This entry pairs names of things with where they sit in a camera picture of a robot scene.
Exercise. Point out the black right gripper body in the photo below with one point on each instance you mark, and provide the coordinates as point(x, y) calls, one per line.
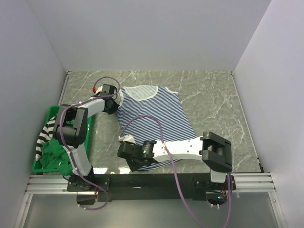
point(134, 164)

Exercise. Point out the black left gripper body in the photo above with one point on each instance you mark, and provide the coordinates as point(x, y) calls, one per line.
point(114, 107)

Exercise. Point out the blue white striped tank top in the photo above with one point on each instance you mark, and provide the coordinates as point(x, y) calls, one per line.
point(149, 112)

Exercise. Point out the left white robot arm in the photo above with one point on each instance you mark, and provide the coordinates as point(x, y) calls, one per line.
point(70, 128)

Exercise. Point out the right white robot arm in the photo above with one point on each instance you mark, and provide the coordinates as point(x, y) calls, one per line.
point(210, 148)

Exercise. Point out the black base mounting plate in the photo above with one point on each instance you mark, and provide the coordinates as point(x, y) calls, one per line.
point(194, 186)

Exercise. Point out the black white striped garment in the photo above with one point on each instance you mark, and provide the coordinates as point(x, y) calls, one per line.
point(45, 136)

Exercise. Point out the green garment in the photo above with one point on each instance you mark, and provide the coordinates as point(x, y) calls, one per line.
point(54, 156)

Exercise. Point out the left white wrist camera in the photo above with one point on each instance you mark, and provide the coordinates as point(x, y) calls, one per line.
point(98, 89)

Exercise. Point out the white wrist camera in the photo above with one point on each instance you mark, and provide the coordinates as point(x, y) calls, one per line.
point(98, 89)
point(126, 138)

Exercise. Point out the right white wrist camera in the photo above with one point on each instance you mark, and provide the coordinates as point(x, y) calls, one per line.
point(126, 138)

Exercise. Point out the aluminium frame rail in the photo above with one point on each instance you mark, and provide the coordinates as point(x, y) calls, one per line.
point(56, 184)

